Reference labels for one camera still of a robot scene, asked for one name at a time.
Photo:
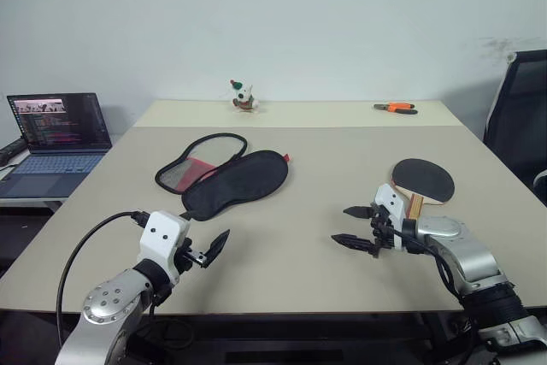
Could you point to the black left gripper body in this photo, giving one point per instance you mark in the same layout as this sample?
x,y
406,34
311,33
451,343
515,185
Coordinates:
x,y
184,254

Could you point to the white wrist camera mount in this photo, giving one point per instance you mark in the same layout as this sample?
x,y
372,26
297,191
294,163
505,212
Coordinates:
x,y
160,232
391,200

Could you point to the black mesh zip pouch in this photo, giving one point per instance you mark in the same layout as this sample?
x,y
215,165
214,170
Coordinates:
x,y
239,181

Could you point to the white side desk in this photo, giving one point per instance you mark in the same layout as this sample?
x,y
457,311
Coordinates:
x,y
30,203

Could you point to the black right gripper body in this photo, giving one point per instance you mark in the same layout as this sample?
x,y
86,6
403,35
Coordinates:
x,y
384,232

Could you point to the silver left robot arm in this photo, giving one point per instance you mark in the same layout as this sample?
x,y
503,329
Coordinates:
x,y
107,301

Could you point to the black elongated device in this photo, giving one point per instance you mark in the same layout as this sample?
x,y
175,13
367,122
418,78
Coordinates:
x,y
10,151

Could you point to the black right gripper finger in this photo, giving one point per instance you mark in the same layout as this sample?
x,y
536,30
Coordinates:
x,y
354,242
359,212

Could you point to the black rubber table tennis paddle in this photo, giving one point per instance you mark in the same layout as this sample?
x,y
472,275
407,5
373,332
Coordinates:
x,y
423,179

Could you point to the open blue laptop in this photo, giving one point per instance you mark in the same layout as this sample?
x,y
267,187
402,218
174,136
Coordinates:
x,y
60,125

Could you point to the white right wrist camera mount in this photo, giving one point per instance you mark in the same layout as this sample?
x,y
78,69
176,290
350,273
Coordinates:
x,y
391,200

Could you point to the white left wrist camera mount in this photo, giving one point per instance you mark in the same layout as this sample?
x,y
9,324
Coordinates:
x,y
160,232

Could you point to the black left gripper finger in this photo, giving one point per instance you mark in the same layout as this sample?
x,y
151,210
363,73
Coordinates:
x,y
217,245

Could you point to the white plush dog toy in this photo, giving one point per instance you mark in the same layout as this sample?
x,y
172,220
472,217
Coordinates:
x,y
243,95

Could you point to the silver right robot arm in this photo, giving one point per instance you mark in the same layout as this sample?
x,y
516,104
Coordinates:
x,y
466,254

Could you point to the black mesh office chair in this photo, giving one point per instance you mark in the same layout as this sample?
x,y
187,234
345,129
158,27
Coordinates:
x,y
519,117

